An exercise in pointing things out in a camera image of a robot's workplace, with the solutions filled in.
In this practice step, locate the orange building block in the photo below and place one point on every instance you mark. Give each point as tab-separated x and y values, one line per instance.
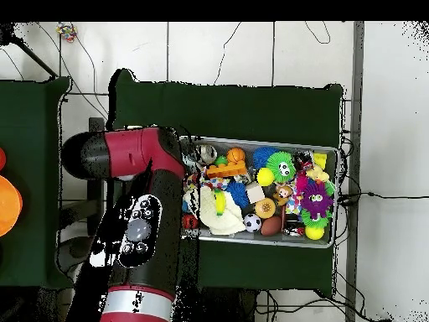
226	170

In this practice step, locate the yellow ball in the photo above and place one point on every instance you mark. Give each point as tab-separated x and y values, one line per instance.
265	176

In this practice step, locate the green spiky ball with eyes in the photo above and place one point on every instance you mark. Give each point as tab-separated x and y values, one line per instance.
281	166

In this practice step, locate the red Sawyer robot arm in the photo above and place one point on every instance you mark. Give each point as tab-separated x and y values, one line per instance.
134	151

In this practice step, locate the green covered side table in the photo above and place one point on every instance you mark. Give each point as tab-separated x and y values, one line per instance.
33	134

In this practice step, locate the shallow clear bin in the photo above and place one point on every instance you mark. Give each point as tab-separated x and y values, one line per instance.
268	142

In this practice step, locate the colourful patterned cloth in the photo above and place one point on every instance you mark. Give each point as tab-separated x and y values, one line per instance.
214	182

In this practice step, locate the dark green table cloth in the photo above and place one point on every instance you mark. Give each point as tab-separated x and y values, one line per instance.
228	107

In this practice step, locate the small soccer ball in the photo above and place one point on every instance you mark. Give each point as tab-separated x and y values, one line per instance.
251	223

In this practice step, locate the small brown football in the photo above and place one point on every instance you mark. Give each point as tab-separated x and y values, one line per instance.
271	225

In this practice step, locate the small orange basketball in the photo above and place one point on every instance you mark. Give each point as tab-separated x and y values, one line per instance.
236	155

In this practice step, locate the cream yellow cloth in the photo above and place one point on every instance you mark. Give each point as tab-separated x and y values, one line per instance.
224	218

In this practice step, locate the crushed silver can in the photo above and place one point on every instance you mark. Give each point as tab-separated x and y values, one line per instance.
206	153

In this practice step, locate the orange bowl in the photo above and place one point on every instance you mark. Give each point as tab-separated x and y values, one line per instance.
8	204

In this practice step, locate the purple spiky monster toy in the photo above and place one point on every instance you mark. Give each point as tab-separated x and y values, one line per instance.
316	198

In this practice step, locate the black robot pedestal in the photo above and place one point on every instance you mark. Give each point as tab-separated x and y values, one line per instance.
214	308

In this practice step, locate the small colourful toy on floor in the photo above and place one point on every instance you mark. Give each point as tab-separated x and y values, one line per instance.
66	30

